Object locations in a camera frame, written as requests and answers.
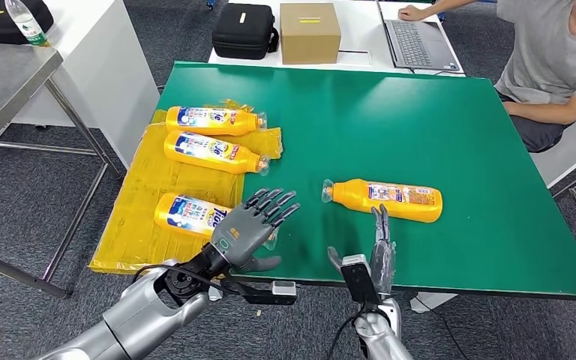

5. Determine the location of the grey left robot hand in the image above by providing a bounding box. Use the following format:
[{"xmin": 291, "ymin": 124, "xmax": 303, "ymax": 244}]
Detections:
[{"xmin": 209, "ymin": 187, "xmax": 302, "ymax": 273}]

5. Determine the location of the black floor cable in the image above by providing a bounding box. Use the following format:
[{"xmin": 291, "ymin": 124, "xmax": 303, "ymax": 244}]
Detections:
[{"xmin": 434, "ymin": 307, "xmax": 468, "ymax": 360}]

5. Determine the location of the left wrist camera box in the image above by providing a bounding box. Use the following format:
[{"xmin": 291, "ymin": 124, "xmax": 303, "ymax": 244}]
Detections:
[{"xmin": 233, "ymin": 279, "xmax": 298, "ymax": 307}]

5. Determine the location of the grey laptop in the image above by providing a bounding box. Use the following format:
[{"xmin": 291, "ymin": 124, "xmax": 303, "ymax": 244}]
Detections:
[{"xmin": 376, "ymin": 0, "xmax": 464, "ymax": 71}]

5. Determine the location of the steel table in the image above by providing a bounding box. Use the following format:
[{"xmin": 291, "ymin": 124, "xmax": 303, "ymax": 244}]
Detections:
[{"xmin": 0, "ymin": 40, "xmax": 126, "ymax": 301}]

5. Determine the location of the white table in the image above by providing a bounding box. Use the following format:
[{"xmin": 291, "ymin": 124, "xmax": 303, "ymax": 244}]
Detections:
[{"xmin": 12, "ymin": 0, "xmax": 161, "ymax": 170}]

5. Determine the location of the yellow taped cardboard sheet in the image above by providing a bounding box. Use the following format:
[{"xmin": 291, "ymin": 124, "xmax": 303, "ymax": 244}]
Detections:
[{"xmin": 88, "ymin": 98, "xmax": 284, "ymax": 275}]

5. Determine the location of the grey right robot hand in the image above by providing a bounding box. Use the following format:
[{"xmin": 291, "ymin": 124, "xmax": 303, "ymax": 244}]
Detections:
[{"xmin": 326, "ymin": 203, "xmax": 398, "ymax": 296}]

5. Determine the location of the orange detergent bottle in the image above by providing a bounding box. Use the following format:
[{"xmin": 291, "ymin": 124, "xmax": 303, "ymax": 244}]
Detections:
[
  {"xmin": 165, "ymin": 105, "xmax": 268, "ymax": 137},
  {"xmin": 154, "ymin": 192, "xmax": 280, "ymax": 251},
  {"xmin": 321, "ymin": 178, "xmax": 443, "ymax": 224},
  {"xmin": 163, "ymin": 130, "xmax": 272, "ymax": 177}
]

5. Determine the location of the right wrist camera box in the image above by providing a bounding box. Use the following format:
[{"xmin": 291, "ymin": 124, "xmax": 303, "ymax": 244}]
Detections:
[{"xmin": 340, "ymin": 254, "xmax": 383, "ymax": 305}]

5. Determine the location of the clear plastic water bottle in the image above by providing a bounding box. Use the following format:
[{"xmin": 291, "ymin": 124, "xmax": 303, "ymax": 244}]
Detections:
[{"xmin": 3, "ymin": 0, "xmax": 50, "ymax": 48}]

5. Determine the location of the black zip case with strap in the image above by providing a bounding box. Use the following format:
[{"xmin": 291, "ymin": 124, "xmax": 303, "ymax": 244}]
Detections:
[{"xmin": 211, "ymin": 3, "xmax": 280, "ymax": 61}]

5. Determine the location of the person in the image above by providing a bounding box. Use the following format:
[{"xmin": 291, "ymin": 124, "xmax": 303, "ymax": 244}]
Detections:
[{"xmin": 397, "ymin": 0, "xmax": 576, "ymax": 154}]

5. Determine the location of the brown cardboard box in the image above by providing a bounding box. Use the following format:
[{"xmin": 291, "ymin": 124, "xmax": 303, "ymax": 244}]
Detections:
[{"xmin": 280, "ymin": 2, "xmax": 342, "ymax": 65}]

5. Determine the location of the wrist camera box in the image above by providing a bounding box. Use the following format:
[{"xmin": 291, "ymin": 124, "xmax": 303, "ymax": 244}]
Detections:
[
  {"xmin": 233, "ymin": 279, "xmax": 298, "ymax": 307},
  {"xmin": 340, "ymin": 254, "xmax": 383, "ymax": 305}
]

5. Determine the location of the person's right hand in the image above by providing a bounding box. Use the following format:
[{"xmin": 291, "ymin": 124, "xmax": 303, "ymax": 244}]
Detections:
[{"xmin": 397, "ymin": 4, "xmax": 431, "ymax": 23}]

